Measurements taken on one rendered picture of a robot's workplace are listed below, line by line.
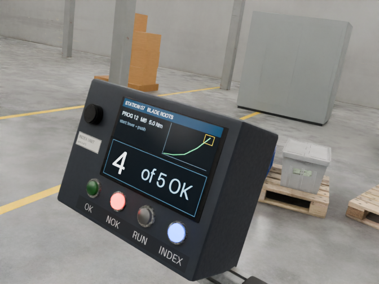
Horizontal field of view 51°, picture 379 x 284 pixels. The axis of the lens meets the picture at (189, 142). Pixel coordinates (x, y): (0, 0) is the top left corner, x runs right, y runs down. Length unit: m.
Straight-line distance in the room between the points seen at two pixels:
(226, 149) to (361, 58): 12.51
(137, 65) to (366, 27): 7.15
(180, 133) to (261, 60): 7.65
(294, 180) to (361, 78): 9.49
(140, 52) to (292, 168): 5.61
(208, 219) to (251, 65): 7.76
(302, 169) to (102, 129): 3.10
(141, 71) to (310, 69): 3.41
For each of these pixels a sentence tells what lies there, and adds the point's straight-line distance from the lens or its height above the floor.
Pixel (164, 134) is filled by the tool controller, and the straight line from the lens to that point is 0.48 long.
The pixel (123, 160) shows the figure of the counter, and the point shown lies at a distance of 0.52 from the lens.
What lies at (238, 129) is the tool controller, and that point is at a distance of 0.43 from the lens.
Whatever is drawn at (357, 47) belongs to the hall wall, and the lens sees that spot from 12.92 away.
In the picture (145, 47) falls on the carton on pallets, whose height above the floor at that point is 0.95.
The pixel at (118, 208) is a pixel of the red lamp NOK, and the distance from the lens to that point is 0.52.
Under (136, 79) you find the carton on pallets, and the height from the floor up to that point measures 0.24.
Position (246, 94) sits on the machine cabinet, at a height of 0.31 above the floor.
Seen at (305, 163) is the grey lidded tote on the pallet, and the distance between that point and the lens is 3.55.
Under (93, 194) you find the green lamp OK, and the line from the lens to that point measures 0.55.
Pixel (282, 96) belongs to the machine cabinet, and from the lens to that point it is 8.01.
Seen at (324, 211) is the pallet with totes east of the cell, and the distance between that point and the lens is 3.56.
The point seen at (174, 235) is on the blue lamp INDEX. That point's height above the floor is 1.12.
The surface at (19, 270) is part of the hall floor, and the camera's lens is 2.39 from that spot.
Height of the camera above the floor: 1.34
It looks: 15 degrees down
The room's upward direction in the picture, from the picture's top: 9 degrees clockwise
